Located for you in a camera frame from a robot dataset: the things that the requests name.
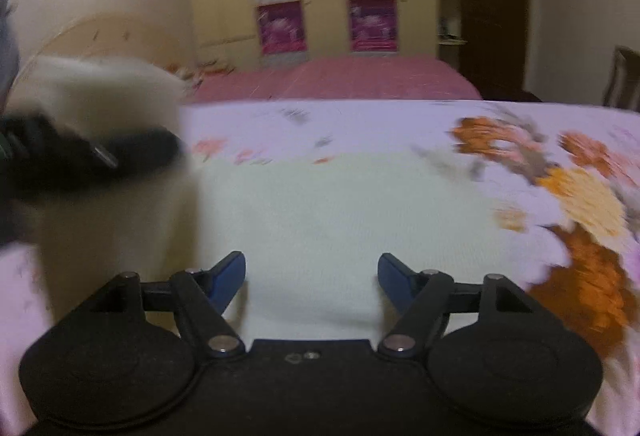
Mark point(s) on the dark wooden door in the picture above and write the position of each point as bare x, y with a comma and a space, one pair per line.
492, 6

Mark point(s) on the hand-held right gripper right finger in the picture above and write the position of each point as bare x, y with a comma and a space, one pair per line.
395, 281

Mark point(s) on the floral lilac bed sheet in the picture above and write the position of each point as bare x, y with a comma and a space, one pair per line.
400, 126

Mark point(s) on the dark wooden chair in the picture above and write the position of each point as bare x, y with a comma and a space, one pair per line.
622, 76

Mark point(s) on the orange patterned pillow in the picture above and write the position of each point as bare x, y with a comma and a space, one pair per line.
200, 71

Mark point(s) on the light green sweater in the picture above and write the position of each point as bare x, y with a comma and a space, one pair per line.
325, 226

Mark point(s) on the cream arched headboard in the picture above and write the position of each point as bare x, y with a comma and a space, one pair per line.
100, 36

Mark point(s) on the grey tied curtain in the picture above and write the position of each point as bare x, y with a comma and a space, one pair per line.
7, 16

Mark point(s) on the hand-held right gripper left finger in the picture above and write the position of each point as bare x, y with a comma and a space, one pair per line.
227, 278

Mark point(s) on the pink bed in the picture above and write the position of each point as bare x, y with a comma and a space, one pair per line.
350, 79

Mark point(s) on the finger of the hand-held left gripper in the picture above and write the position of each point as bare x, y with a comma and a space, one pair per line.
140, 151

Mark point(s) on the magenta wall poster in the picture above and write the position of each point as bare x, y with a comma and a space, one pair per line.
373, 24
281, 26

